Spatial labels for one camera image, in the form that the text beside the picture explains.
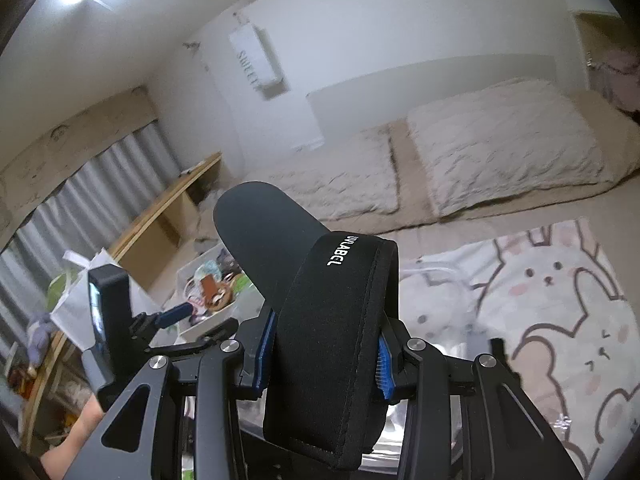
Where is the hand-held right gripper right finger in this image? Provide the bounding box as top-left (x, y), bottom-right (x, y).
top-left (375, 321), bottom-right (586, 480)

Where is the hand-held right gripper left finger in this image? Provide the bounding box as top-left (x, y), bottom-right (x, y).
top-left (60, 310), bottom-right (278, 480)

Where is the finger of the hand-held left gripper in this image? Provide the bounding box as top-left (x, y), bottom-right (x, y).
top-left (150, 302), bottom-right (196, 332)
top-left (150, 319), bottom-right (240, 361)

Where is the dark blue bag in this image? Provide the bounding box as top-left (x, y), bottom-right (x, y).
top-left (212, 182), bottom-right (401, 471)

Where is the person's left forearm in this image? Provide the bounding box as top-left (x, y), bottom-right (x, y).
top-left (42, 400), bottom-right (107, 480)

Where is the white cardboard box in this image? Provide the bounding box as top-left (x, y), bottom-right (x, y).
top-left (175, 242), bottom-right (262, 346)

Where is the white tote bag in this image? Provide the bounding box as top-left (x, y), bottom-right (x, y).
top-left (49, 247), bottom-right (162, 357)

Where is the brown leather pouch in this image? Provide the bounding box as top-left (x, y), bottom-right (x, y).
top-left (199, 275), bottom-right (226, 308)

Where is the purple plush toy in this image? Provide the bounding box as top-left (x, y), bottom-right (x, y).
top-left (25, 310), bottom-right (62, 367)

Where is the grey curtain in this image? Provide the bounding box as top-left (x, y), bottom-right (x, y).
top-left (0, 120), bottom-right (181, 321)

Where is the beige bed sheet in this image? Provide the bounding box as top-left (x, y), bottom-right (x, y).
top-left (190, 90), bottom-right (640, 273)

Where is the bunny printed blanket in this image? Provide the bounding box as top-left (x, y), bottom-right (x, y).
top-left (385, 217), bottom-right (632, 480)

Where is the small fluffy beige pillow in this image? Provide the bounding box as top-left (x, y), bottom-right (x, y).
top-left (240, 125), bottom-right (402, 222)

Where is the beige curtain valance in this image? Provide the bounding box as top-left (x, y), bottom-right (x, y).
top-left (0, 87), bottom-right (162, 223)

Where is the large fluffy beige pillow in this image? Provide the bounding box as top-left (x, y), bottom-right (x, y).
top-left (405, 79), bottom-right (617, 219)

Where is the hanging white paper bag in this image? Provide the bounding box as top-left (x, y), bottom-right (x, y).
top-left (227, 22), bottom-right (289, 102)

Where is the white headboard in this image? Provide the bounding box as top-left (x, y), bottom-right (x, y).
top-left (306, 55), bottom-right (567, 152)

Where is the pile of clothes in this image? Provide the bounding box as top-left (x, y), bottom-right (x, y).
top-left (587, 47), bottom-right (640, 122)

